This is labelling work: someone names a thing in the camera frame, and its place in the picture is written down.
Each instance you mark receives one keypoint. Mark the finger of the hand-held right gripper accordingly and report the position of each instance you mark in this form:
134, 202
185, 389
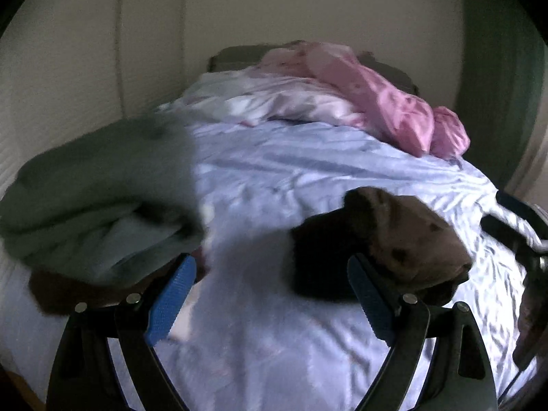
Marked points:
513, 205
503, 227

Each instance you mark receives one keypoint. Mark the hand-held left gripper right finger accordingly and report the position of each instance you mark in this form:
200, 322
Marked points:
372, 304

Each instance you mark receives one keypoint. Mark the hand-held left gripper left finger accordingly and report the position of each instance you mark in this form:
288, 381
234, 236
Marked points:
173, 299

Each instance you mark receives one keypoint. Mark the dark brown fleece pants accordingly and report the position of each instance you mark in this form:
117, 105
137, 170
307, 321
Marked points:
385, 227

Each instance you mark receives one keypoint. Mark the folded white garment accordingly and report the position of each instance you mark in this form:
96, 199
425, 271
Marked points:
183, 317

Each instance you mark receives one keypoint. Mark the folded maroon brown garment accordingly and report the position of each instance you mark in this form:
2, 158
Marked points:
64, 291

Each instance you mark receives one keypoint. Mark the green curtain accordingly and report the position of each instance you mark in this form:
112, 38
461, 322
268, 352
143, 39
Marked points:
501, 77

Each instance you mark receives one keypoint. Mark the folded green garment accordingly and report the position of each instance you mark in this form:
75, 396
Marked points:
94, 188

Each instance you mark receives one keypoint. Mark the blue striped floral bedsheet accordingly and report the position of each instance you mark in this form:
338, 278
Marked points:
278, 171

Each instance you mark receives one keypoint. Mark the pink crumpled blanket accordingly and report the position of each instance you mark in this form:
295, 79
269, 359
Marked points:
385, 98

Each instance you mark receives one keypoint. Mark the pale lilac duvet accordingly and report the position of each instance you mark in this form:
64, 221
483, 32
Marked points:
265, 98

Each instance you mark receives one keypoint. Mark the grey headboard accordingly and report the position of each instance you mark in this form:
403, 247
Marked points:
231, 58

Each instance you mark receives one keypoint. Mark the wooden bed frame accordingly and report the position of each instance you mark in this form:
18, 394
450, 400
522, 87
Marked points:
21, 387

